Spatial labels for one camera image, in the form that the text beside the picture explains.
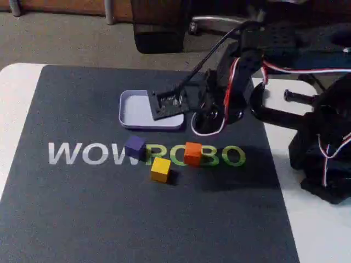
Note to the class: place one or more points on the black table clamp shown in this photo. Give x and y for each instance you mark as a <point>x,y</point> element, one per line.
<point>274,113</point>

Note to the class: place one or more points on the grey metal leg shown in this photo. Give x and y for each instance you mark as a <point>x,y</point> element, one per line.
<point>14,6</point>
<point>109,12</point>

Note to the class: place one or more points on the orange wooden block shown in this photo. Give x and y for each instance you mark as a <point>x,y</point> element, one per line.
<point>192,154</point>

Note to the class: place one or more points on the brown wooden board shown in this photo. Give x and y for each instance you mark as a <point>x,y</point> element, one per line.
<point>55,5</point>

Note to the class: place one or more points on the yellow wooden block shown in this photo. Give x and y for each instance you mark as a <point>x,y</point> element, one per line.
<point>161,170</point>

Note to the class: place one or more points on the white rectangular tray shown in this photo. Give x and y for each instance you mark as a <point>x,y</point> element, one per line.
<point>134,109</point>

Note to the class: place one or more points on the purple wooden block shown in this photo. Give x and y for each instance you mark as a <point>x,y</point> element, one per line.
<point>135,146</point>

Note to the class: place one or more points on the black camera mount box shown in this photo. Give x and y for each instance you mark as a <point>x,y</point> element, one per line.
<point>170,105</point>

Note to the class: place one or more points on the dark mat with WOWROBO print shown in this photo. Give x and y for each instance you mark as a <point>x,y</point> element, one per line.
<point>109,213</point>

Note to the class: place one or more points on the dark brown cabinet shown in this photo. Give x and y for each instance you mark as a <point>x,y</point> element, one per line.
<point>159,27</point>

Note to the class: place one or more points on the chrome office chair base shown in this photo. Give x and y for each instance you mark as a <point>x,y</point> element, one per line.
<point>214,20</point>

